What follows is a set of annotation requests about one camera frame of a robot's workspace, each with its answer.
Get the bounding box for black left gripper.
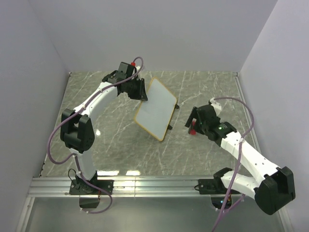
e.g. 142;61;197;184
126;78;148;101

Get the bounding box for red bone shaped eraser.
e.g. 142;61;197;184
188;120;196;135

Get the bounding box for yellow framed whiteboard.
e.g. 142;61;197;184
134;77;177;142

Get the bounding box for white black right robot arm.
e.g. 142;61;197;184
185;104;295;215

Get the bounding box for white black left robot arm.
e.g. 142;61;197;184
60;68;148;195

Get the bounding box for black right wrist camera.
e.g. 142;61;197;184
197;104;220;127

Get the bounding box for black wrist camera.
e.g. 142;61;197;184
197;104;220;127
116;62;135;79

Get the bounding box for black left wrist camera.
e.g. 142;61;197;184
116;62;135;79

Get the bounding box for aluminium right side rail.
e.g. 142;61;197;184
233;72;269;176

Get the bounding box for aluminium rail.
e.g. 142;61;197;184
28;176;213;198
233;72;269;176

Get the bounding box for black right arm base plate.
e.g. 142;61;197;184
194;178;227;195

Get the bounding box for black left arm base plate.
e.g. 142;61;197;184
69;176;114;195

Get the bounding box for aluminium front rail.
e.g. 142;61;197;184
28;176;213;198

